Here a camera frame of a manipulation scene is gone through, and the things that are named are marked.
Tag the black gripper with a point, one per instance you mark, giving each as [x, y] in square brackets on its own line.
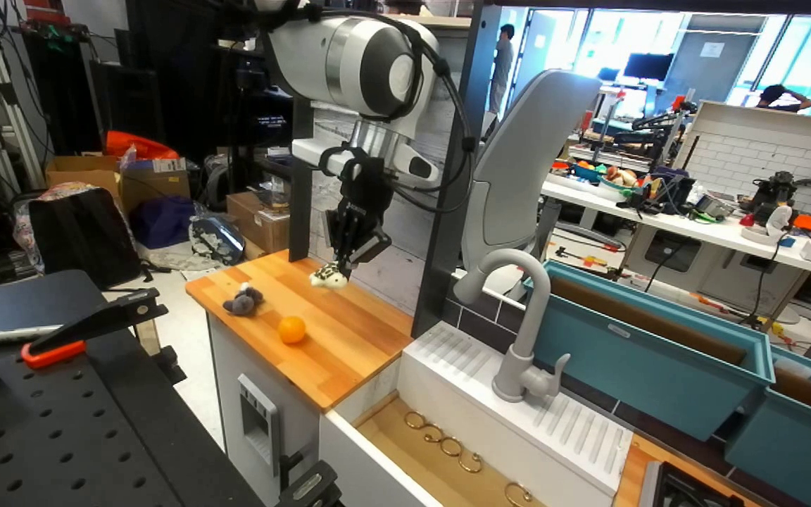
[361, 197]

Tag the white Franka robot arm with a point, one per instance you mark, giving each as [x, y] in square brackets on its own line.
[350, 56]

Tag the wooden toy kitchen unit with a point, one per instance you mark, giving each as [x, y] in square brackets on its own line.
[350, 328]

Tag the small cardboard box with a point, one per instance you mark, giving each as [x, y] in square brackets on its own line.
[261, 224]

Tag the orange ball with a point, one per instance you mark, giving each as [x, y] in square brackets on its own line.
[291, 331]

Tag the white toy sink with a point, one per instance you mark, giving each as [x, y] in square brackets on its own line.
[481, 394]

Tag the blue bag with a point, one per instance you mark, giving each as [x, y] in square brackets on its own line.
[161, 224]

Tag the grey cabinet door panel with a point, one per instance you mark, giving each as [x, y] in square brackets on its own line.
[258, 422]

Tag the grey toy faucet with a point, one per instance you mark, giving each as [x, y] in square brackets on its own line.
[521, 366]

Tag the orange cloth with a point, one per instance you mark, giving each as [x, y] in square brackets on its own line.
[140, 145]

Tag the black storage cabinet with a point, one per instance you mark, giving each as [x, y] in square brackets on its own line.
[191, 66]

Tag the black bag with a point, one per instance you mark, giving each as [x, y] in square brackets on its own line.
[82, 235]

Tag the large cardboard box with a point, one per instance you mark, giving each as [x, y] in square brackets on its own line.
[86, 173]

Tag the teal shelf box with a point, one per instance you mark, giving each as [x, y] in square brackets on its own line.
[800, 450]
[641, 366]

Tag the black perforated table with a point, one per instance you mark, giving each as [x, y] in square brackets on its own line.
[98, 439]

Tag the white cluttered workbench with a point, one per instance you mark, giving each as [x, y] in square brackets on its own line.
[689, 225]

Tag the dark grey flat board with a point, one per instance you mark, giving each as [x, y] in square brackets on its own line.
[22, 305]

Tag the computer monitor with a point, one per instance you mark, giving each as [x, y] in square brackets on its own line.
[650, 66]

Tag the white pegboard panel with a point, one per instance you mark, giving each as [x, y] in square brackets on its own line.
[752, 141]

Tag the grey toy stove cooktop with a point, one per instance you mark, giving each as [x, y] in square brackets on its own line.
[697, 493]

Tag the seated person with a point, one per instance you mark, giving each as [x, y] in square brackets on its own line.
[785, 97]

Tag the thin black post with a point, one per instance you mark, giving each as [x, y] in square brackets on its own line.
[299, 219]

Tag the wide black frame post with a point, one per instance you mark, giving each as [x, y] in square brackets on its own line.
[450, 255]

